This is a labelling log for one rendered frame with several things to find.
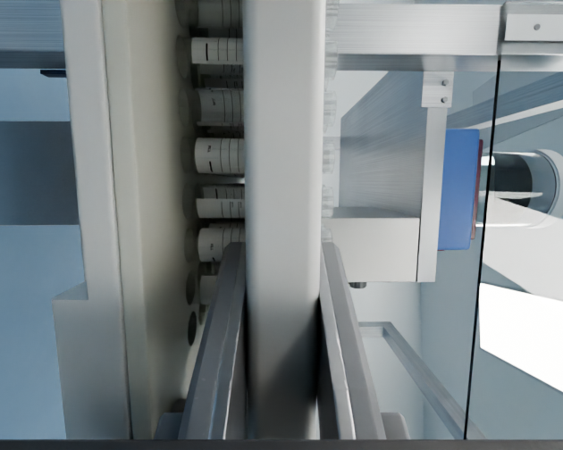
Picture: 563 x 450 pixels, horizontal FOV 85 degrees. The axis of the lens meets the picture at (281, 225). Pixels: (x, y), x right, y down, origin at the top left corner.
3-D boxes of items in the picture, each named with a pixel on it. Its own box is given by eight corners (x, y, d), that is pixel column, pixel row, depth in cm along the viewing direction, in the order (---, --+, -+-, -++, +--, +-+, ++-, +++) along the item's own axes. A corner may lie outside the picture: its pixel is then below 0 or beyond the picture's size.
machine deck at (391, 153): (410, 282, 49) (435, 282, 49) (425, 27, 44) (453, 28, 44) (335, 227, 110) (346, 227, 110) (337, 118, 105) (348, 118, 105)
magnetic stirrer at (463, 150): (427, 259, 52) (480, 258, 52) (435, 128, 49) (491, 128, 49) (384, 237, 71) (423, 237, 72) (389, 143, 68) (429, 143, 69)
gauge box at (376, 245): (291, 284, 49) (416, 283, 49) (292, 218, 47) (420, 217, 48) (287, 253, 70) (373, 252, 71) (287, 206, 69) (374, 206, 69)
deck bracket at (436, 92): (422, 106, 45) (453, 106, 45) (424, 70, 44) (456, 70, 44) (419, 107, 45) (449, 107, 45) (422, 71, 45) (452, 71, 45)
